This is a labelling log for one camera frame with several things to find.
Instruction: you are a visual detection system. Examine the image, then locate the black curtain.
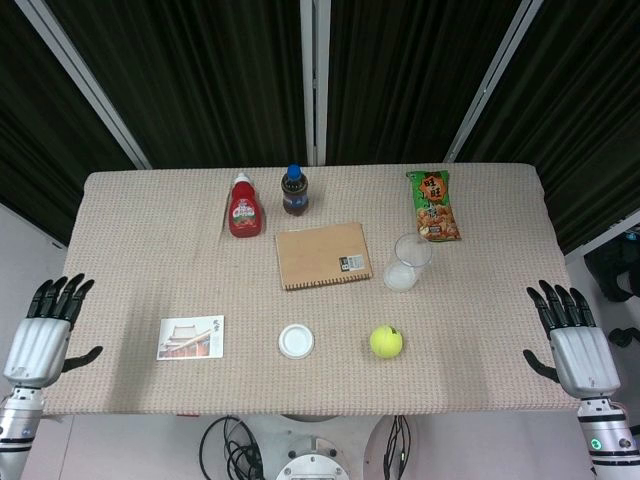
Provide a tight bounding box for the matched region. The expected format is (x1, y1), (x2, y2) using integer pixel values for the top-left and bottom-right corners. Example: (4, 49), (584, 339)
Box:
(0, 0), (640, 256)

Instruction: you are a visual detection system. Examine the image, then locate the black cable bundle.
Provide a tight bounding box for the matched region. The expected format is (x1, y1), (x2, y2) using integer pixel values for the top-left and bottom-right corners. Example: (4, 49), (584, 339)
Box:
(199, 414), (269, 480)
(378, 414), (419, 480)

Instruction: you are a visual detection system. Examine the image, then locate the beige woven tablecloth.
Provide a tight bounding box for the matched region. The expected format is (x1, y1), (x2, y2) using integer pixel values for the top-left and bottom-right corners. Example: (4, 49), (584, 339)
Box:
(41, 162), (594, 417)

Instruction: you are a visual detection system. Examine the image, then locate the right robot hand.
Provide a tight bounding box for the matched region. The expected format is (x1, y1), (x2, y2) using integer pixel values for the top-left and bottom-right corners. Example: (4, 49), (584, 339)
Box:
(522, 279), (622, 401)

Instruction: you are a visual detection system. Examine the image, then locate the white frame post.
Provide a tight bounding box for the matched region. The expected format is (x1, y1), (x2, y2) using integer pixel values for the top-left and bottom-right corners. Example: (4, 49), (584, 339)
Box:
(442, 0), (537, 164)
(298, 0), (329, 166)
(10, 0), (153, 170)

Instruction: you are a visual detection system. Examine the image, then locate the postcard with building picture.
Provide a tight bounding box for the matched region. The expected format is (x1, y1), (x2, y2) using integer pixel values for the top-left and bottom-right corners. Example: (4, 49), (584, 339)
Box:
(156, 314), (226, 361)

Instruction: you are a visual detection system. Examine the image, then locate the yellow tennis ball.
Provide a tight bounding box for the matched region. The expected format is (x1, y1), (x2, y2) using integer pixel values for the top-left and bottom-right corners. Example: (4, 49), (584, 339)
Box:
(369, 324), (404, 360)

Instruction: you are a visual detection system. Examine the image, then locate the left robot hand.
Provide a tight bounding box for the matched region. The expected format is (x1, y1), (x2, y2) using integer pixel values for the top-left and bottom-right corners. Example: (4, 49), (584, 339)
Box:
(2, 273), (104, 389)

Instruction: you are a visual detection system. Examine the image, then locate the dark drink bottle blue cap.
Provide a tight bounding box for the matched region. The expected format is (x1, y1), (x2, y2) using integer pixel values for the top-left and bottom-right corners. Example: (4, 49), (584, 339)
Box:
(280, 164), (310, 218)

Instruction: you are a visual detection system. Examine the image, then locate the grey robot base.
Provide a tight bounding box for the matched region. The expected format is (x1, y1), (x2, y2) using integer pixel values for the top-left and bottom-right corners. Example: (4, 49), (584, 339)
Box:
(275, 433), (357, 480)

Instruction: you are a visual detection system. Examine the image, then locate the green snack bag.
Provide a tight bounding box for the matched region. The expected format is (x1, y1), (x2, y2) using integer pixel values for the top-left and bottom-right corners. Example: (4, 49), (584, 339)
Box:
(405, 169), (463, 244)

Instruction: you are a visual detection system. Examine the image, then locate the brown spiral notebook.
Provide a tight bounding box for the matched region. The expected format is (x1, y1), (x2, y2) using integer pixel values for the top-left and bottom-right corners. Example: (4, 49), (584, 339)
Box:
(274, 221), (375, 292)

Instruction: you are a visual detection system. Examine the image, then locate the white round lid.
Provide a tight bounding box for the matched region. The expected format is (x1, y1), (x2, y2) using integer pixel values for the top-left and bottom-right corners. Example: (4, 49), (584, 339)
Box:
(277, 323), (317, 360)

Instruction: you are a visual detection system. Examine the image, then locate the clear plastic cup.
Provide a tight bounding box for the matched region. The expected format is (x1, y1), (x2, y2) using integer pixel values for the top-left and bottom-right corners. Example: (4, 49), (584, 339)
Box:
(382, 232), (434, 293)

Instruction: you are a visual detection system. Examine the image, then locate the black equipment pile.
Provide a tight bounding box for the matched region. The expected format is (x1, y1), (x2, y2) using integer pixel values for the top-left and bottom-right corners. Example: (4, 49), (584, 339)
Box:
(582, 227), (640, 351)

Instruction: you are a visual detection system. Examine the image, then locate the red ketchup bottle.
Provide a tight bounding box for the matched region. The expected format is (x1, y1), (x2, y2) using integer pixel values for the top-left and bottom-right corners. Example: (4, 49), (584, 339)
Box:
(229, 172), (266, 239)

